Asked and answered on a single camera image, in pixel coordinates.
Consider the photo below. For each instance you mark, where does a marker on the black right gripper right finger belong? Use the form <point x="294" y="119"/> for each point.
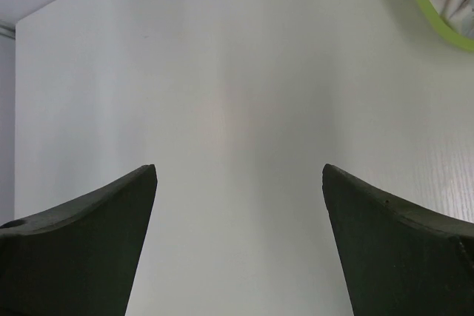
<point x="398" y="258"/>

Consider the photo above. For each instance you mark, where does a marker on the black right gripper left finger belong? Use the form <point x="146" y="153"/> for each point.
<point x="80" y="257"/>

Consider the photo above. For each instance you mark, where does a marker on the green plastic basket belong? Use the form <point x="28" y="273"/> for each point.
<point x="442" y="28"/>

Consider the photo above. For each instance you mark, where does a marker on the white floral shirt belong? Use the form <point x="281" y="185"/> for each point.
<point x="457" y="14"/>

